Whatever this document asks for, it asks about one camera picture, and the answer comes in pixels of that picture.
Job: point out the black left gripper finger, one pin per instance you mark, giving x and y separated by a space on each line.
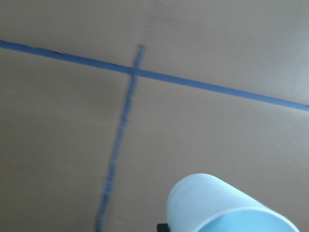
162 227

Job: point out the light blue cup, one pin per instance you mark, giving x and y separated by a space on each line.
205 203

